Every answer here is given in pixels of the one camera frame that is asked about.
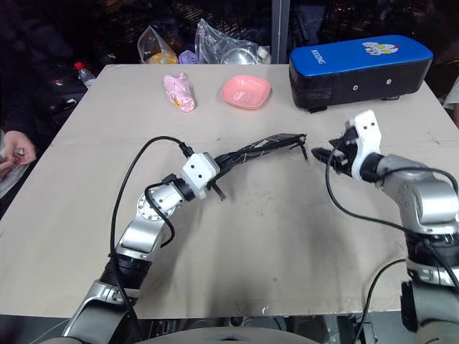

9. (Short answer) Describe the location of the black grid pencil pouch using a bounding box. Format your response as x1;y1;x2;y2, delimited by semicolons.
210;133;309;177

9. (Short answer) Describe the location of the blue and black padded box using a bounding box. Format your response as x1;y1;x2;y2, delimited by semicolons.
288;34;434;114

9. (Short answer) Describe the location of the person's bare hand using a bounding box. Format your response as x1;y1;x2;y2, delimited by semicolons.
0;130;37;177

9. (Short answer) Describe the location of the clear bag with orange contents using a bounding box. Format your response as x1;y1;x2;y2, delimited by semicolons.
137;24;180;65

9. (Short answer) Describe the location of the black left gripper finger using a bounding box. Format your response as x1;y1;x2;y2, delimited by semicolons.
209;181;227;201

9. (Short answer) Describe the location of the grey vertical pole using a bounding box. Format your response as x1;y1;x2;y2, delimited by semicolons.
271;0;292;65

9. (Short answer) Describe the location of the red-capped clear plastic bottle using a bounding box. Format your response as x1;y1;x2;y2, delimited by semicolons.
73;61;98;90

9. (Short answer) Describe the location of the crumpled clear plastic bag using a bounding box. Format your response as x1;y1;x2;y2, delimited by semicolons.
194;19;272;66

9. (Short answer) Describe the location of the person's white garment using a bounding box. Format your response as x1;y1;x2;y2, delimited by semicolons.
0;171;23;201

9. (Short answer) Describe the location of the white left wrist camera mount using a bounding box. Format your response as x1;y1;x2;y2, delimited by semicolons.
181;151;221;201

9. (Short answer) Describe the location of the silver metal bowl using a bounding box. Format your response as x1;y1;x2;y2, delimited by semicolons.
219;49;257;66

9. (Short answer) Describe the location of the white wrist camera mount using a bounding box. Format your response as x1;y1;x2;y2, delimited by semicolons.
181;151;221;201
345;110;382;181

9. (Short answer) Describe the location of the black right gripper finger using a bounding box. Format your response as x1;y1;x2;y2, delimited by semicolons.
316;155;340;170
311;146;336;160

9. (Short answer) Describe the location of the pink plastic bowl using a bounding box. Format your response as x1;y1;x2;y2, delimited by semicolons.
219;75;272;111

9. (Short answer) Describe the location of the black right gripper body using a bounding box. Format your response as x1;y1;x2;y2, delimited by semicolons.
328;126;360;177

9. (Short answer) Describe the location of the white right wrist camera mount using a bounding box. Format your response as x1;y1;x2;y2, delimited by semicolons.
345;110;382;181

